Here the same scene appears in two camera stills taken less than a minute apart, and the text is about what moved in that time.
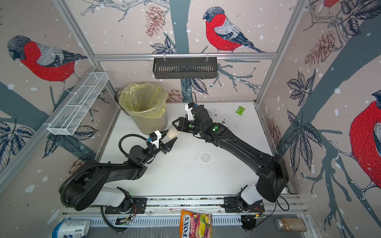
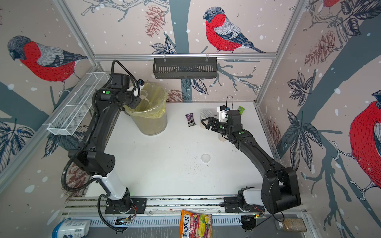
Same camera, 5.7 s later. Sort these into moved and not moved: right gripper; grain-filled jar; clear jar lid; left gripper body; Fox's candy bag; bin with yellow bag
Moved: left gripper body; right gripper
Not moved: bin with yellow bag; clear jar lid; grain-filled jar; Fox's candy bag
